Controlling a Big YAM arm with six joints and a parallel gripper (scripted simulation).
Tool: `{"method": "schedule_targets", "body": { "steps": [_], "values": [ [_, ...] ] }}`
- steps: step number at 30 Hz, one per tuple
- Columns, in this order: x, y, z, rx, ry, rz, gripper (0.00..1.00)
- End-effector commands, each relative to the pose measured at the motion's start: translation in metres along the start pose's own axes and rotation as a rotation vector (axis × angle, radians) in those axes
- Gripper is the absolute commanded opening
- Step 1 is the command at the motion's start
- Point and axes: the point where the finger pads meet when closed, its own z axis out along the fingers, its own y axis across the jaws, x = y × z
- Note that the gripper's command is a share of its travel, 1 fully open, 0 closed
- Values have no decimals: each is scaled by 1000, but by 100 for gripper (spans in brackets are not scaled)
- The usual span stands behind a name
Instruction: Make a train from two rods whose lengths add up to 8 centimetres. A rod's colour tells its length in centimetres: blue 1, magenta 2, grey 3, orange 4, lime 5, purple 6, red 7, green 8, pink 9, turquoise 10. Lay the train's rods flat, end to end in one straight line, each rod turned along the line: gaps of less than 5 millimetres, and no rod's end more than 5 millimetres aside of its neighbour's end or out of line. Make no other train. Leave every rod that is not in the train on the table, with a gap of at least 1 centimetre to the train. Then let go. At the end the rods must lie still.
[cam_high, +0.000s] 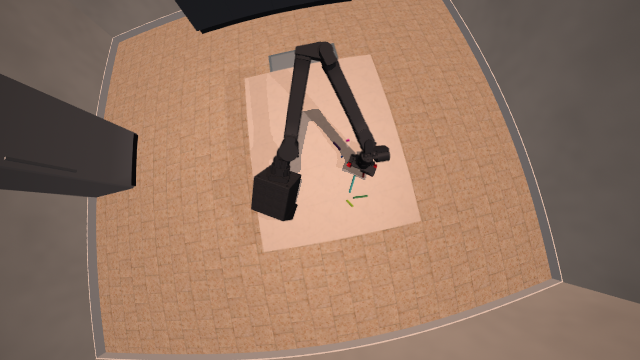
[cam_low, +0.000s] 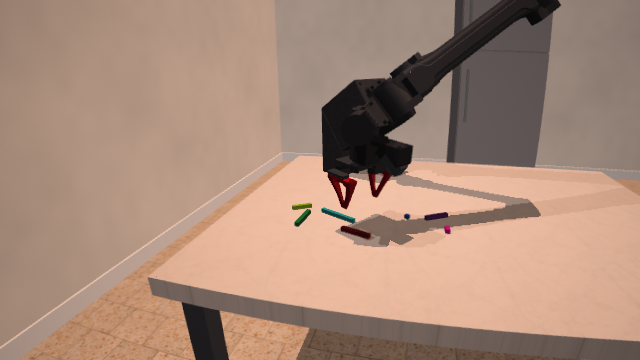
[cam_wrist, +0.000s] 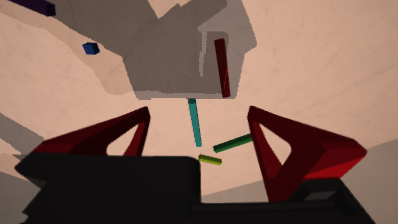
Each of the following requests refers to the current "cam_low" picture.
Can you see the lime green rod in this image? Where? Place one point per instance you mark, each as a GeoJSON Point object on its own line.
{"type": "Point", "coordinates": [302, 206]}

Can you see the dark red rod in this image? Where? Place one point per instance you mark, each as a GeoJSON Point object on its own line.
{"type": "Point", "coordinates": [356, 232]}

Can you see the dark green flat bar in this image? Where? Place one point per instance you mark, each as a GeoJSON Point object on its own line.
{"type": "Point", "coordinates": [302, 217]}

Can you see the dark purple rod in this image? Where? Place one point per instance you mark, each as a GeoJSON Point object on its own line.
{"type": "Point", "coordinates": [436, 216]}

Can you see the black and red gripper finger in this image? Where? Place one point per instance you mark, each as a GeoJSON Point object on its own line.
{"type": "Point", "coordinates": [349, 184]}
{"type": "Point", "coordinates": [386, 177]}

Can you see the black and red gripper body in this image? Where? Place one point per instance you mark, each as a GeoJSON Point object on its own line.
{"type": "Point", "coordinates": [345, 164]}

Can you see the turquoise rod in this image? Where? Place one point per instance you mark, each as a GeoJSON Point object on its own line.
{"type": "Point", "coordinates": [338, 215]}

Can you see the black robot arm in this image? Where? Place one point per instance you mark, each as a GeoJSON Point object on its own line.
{"type": "Point", "coordinates": [392, 102]}

